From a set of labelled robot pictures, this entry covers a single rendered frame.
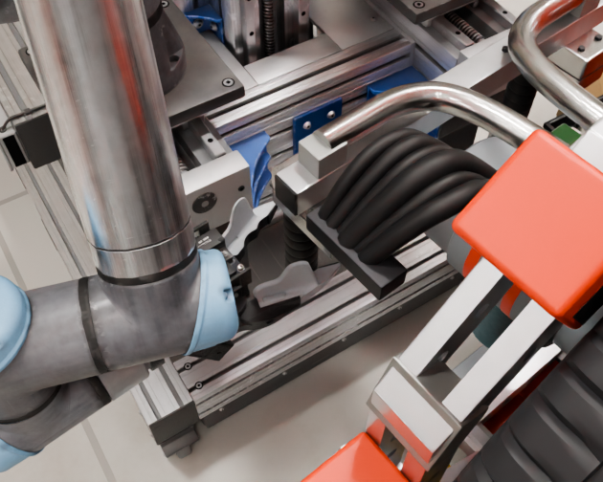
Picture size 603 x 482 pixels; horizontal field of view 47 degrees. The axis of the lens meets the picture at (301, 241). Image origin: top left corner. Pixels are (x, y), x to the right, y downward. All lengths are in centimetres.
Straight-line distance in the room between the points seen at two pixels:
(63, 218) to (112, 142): 114
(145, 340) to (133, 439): 103
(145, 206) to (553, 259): 26
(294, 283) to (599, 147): 33
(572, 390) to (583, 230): 9
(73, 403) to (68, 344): 11
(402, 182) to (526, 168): 15
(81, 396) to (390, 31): 76
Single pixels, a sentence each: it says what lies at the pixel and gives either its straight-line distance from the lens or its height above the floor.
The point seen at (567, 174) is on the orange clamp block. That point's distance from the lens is 38.
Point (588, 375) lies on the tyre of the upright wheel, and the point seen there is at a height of 109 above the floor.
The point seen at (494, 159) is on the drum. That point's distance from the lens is 71.
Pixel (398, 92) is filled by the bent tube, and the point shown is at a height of 101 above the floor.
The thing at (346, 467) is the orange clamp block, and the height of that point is 89.
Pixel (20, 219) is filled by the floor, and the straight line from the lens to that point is 193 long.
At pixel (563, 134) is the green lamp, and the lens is 114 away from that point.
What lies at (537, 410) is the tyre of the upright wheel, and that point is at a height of 106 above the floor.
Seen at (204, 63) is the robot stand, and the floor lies 82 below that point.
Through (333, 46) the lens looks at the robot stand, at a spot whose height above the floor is 73.
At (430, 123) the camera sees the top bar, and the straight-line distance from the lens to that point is 66.
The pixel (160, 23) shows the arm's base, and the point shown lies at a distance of 89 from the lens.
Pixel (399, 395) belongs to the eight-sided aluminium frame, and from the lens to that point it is 50.
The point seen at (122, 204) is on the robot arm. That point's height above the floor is 106.
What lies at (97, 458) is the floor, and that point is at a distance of 156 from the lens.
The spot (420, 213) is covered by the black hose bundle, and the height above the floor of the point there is 103.
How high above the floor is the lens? 142
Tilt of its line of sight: 54 degrees down
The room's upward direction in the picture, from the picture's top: straight up
